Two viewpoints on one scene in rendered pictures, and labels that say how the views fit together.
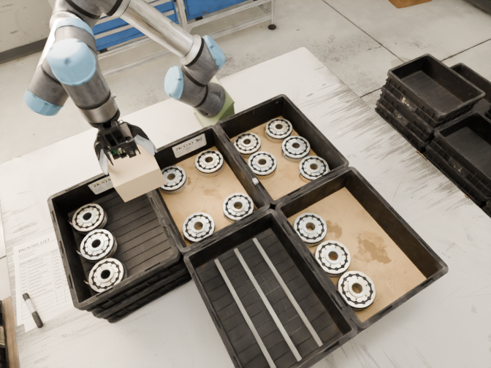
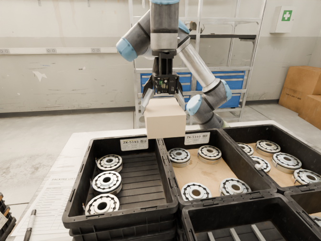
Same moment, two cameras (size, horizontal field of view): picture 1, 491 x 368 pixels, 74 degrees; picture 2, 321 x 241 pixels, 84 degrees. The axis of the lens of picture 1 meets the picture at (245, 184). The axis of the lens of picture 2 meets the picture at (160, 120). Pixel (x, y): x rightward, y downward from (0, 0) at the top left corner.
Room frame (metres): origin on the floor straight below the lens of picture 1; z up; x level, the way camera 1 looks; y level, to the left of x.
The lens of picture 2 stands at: (0.02, 0.16, 1.34)
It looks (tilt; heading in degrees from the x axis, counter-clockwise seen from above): 26 degrees down; 16
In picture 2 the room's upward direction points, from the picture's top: straight up
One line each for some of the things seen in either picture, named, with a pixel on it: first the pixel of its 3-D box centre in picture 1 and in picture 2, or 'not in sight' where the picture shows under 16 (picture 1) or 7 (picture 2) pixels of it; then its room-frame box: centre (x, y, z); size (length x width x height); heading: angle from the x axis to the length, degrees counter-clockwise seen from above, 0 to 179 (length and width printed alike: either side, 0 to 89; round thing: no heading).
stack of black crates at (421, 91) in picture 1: (418, 112); not in sight; (1.30, -1.04, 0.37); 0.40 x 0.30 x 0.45; 23
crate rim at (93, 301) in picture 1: (110, 225); (124, 166); (0.46, 0.42, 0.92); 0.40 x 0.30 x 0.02; 25
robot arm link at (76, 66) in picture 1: (80, 73); (164, 9); (0.54, 0.30, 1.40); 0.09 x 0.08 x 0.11; 15
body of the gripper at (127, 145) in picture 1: (113, 133); (164, 72); (0.53, 0.29, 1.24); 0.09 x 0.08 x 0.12; 23
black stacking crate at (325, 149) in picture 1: (278, 153); (271, 160); (0.71, -0.13, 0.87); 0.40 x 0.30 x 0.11; 25
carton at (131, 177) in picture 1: (132, 163); (162, 116); (0.56, 0.30, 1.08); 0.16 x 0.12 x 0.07; 23
